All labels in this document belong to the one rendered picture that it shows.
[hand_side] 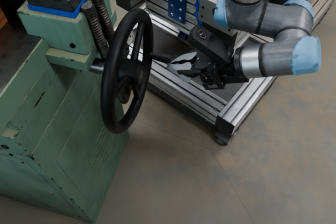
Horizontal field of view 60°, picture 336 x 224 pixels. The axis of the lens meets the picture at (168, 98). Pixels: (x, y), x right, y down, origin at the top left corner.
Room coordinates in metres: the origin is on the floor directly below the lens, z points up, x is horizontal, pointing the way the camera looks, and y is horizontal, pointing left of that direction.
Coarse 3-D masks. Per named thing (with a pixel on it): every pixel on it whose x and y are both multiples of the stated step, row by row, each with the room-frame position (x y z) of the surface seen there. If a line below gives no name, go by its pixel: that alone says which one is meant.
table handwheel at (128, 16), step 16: (128, 16) 0.46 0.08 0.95; (144, 16) 0.51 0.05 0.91; (128, 32) 0.42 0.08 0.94; (144, 32) 0.55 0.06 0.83; (112, 48) 0.38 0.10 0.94; (144, 48) 0.54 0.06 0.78; (96, 64) 0.44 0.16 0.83; (112, 64) 0.35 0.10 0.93; (128, 64) 0.43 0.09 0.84; (144, 64) 0.52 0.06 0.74; (112, 80) 0.33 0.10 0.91; (128, 80) 0.40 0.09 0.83; (144, 80) 0.49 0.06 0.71; (112, 96) 0.32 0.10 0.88; (112, 112) 0.30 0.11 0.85; (128, 112) 0.39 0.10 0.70; (112, 128) 0.29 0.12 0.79
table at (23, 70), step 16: (16, 16) 0.52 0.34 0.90; (112, 16) 0.56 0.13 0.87; (0, 32) 0.47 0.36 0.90; (16, 32) 0.47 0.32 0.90; (0, 48) 0.42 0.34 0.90; (16, 48) 0.42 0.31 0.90; (32, 48) 0.42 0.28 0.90; (48, 48) 0.45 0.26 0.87; (96, 48) 0.46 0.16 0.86; (0, 64) 0.38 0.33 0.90; (16, 64) 0.38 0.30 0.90; (32, 64) 0.40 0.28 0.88; (64, 64) 0.42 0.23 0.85; (80, 64) 0.41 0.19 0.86; (0, 80) 0.34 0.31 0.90; (16, 80) 0.35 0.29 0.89; (32, 80) 0.38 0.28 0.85; (0, 96) 0.30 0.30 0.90; (16, 96) 0.33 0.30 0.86; (0, 112) 0.28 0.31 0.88; (0, 128) 0.26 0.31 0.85
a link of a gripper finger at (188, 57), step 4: (192, 52) 0.52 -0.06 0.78; (196, 52) 0.52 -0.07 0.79; (180, 56) 0.52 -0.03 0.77; (184, 56) 0.52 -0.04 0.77; (188, 56) 0.51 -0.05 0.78; (192, 56) 0.51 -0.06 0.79; (172, 60) 0.52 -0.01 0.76; (176, 60) 0.51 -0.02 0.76; (180, 60) 0.51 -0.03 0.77; (184, 60) 0.51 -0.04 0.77; (188, 60) 0.50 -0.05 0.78; (192, 60) 0.50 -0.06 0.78; (168, 64) 0.52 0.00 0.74; (192, 64) 0.51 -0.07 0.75
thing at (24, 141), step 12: (60, 72) 0.45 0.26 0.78; (72, 72) 0.49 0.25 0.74; (48, 84) 0.41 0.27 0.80; (60, 84) 0.44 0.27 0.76; (48, 96) 0.39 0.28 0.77; (60, 96) 0.42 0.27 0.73; (36, 108) 0.35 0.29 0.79; (48, 108) 0.37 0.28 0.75; (36, 120) 0.33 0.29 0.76; (48, 120) 0.36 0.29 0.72; (12, 132) 0.28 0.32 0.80; (24, 132) 0.29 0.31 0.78; (36, 132) 0.31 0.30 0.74; (0, 144) 0.28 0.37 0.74; (12, 144) 0.27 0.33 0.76; (24, 144) 0.28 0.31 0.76; (36, 144) 0.30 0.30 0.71
